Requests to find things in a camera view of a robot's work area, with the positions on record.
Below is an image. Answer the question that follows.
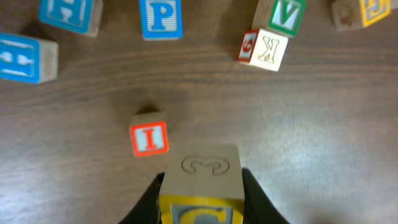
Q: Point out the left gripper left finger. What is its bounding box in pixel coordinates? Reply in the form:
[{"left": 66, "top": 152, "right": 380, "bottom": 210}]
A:
[{"left": 119, "top": 172, "right": 165, "bottom": 224}]

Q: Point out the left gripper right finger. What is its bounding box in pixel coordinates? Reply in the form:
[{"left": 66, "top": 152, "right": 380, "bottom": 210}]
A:
[{"left": 242, "top": 168, "right": 289, "bottom": 224}]

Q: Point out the yellow block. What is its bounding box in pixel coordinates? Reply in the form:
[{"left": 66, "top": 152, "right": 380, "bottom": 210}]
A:
[
  {"left": 159, "top": 144, "right": 245, "bottom": 224},
  {"left": 331, "top": 0, "right": 392, "bottom": 31}
]

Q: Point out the red letter I block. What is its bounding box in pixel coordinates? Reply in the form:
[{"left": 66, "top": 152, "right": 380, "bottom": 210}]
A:
[{"left": 129, "top": 112, "right": 169, "bottom": 157}]

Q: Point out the plain carved wooden block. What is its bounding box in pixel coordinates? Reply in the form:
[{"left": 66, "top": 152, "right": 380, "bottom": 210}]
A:
[{"left": 238, "top": 29, "right": 289, "bottom": 72}]

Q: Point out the blue letter P block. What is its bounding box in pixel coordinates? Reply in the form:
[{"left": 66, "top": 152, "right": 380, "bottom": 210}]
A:
[{"left": 139, "top": 0, "right": 183, "bottom": 40}]

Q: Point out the green letter V block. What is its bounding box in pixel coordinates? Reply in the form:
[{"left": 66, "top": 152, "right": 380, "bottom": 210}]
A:
[{"left": 251, "top": 0, "right": 307, "bottom": 38}]

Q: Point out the blue block lower left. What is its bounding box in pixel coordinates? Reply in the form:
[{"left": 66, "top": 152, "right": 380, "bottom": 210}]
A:
[{"left": 1, "top": 32, "right": 59, "bottom": 84}]

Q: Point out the blue letter H block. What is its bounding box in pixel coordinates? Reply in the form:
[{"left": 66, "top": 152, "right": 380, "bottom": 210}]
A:
[{"left": 39, "top": 0, "right": 103, "bottom": 37}]

